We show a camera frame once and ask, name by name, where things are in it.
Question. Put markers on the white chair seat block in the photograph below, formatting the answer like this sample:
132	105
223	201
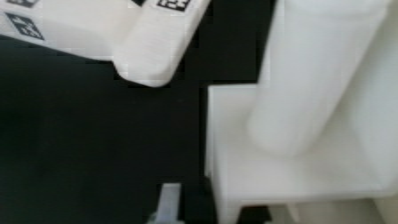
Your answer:
333	185

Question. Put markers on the white leg with peg front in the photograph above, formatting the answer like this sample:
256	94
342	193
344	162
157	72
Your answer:
320	37

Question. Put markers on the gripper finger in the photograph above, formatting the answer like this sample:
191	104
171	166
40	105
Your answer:
166	215

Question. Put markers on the white chair back frame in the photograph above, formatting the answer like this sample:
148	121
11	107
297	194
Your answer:
113	30

